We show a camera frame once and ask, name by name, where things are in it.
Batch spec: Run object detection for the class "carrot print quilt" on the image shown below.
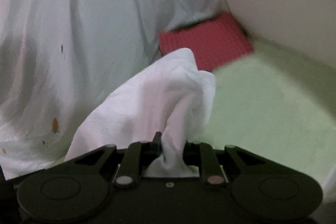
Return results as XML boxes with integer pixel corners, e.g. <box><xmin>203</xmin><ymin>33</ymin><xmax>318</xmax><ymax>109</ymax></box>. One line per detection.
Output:
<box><xmin>0</xmin><ymin>0</ymin><xmax>229</xmax><ymax>180</ymax></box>

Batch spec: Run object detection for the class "white garment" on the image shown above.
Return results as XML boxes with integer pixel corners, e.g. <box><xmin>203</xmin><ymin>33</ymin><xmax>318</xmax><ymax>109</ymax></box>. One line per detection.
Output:
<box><xmin>64</xmin><ymin>48</ymin><xmax>216</xmax><ymax>178</ymax></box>

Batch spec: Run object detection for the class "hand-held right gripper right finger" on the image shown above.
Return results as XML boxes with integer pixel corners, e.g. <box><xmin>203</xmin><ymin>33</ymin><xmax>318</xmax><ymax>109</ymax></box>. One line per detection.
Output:
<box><xmin>182</xmin><ymin>141</ymin><xmax>265</xmax><ymax>188</ymax></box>

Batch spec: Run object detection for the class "red knitted cloth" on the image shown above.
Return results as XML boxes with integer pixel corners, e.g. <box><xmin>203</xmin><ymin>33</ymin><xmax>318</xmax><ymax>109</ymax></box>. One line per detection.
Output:
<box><xmin>159</xmin><ymin>11</ymin><xmax>255</xmax><ymax>72</ymax></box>

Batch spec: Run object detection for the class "green grid bed sheet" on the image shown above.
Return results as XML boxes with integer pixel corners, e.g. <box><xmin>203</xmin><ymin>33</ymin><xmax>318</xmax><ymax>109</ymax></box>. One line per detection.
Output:
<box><xmin>194</xmin><ymin>38</ymin><xmax>336</xmax><ymax>203</ymax></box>

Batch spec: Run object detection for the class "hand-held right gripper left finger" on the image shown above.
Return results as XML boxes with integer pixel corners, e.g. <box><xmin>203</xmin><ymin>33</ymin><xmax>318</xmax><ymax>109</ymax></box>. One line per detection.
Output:
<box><xmin>75</xmin><ymin>132</ymin><xmax>163</xmax><ymax>189</ymax></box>

